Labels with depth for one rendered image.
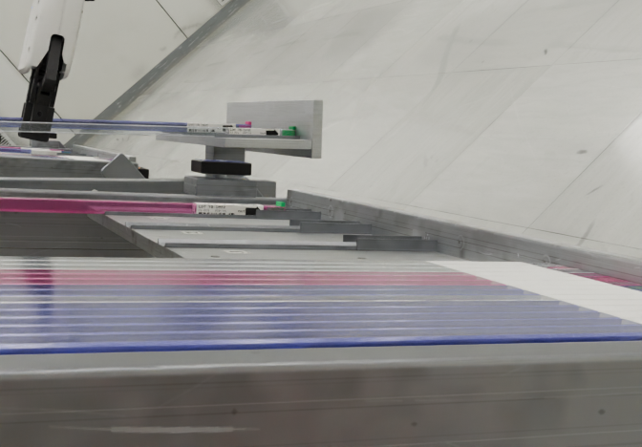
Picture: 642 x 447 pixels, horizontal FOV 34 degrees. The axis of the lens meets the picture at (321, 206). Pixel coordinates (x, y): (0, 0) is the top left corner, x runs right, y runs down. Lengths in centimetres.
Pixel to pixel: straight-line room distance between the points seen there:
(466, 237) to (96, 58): 785
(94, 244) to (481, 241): 42
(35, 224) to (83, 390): 68
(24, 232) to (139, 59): 760
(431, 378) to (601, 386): 6
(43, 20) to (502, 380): 92
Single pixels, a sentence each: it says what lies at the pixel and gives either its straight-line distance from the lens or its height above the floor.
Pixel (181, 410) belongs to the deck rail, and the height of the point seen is 91.
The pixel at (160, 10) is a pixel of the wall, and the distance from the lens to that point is 861.
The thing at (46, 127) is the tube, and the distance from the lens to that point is 113.
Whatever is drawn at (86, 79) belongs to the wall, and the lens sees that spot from 846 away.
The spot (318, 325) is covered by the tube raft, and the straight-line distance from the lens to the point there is 35.
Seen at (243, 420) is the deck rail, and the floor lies 89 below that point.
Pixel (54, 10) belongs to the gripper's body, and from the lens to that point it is 118.
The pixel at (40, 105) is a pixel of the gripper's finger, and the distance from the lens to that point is 121.
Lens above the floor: 101
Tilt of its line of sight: 18 degrees down
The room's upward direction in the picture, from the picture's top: 39 degrees counter-clockwise
